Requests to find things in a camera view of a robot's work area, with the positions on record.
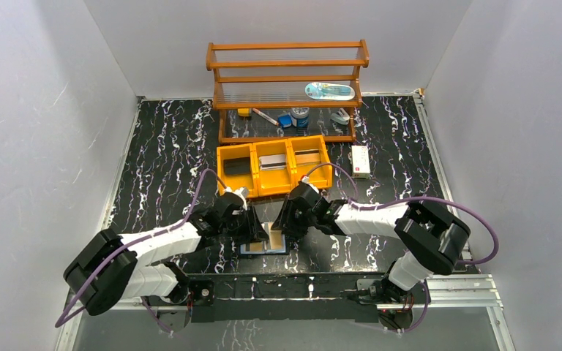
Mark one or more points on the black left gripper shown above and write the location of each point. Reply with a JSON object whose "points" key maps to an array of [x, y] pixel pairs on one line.
{"points": [[242, 221]]}

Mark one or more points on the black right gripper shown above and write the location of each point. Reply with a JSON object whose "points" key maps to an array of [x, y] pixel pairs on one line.
{"points": [[285, 219]]}

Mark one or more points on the black leather card holder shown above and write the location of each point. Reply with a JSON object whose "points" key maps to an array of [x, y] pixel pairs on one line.
{"points": [[267, 252]]}

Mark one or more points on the gold vip card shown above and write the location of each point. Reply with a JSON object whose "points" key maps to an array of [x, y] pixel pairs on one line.
{"points": [[254, 247], [307, 157]]}

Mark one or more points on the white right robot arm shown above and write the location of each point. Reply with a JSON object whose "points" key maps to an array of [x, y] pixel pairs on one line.
{"points": [[433, 236]]}

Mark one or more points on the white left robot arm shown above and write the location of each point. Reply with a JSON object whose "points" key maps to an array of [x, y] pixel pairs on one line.
{"points": [[115, 266]]}

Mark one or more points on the silver cards stack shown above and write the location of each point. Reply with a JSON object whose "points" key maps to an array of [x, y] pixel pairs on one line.
{"points": [[272, 162]]}

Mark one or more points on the black cards stack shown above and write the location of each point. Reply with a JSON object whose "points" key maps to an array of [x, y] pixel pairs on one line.
{"points": [[237, 166]]}

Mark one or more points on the middle yellow plastic bin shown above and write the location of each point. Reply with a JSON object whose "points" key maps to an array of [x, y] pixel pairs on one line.
{"points": [[274, 182]]}

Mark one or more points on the yellow plastic bin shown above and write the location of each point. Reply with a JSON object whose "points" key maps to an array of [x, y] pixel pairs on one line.
{"points": [[274, 182], [234, 182], [321, 177]]}

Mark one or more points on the left yellow plastic bin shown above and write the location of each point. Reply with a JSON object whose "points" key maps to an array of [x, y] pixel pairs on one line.
{"points": [[234, 182]]}

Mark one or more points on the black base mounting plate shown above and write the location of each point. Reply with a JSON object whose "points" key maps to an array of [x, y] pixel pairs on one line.
{"points": [[353, 296]]}

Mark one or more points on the right yellow plastic bin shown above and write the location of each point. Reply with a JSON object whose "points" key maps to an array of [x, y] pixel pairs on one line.
{"points": [[321, 177]]}

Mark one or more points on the white small box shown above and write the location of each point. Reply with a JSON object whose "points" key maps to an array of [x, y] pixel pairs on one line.
{"points": [[360, 160]]}

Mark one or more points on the round tape tin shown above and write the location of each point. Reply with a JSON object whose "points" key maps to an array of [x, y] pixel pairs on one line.
{"points": [[300, 117]]}

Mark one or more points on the red white marker pen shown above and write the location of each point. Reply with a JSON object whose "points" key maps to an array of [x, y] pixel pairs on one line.
{"points": [[266, 117]]}

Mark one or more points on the small yellow object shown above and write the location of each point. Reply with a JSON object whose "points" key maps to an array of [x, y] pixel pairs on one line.
{"points": [[244, 112]]}

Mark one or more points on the grey stapler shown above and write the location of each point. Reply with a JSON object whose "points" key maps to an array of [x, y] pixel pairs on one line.
{"points": [[341, 117]]}

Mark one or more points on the orange wooden shelf rack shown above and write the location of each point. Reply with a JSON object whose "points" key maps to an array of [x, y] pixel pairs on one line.
{"points": [[274, 75]]}

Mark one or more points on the blue blister pack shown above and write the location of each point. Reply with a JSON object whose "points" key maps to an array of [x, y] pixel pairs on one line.
{"points": [[329, 91]]}

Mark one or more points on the aluminium frame rail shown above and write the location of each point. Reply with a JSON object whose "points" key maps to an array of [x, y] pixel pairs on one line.
{"points": [[461, 312]]}

